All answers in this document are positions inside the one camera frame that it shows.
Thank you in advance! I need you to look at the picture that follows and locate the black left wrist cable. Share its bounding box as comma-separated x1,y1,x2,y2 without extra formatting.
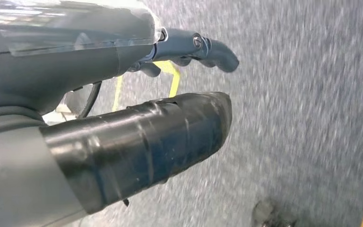
76,80,103,120

